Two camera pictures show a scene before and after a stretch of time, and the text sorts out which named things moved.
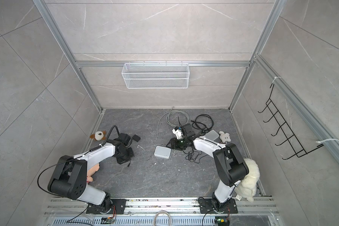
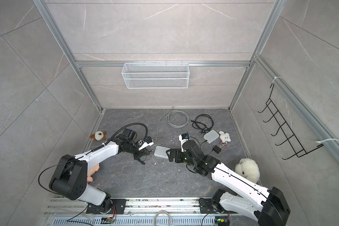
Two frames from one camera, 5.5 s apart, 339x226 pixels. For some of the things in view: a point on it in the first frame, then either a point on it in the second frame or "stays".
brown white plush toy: x=99 y=135 stays
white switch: x=163 y=152 stays
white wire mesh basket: x=155 y=75 stays
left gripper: x=123 y=160 → x=142 y=152
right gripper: x=174 y=145 → x=178 y=151
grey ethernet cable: x=175 y=118 stays
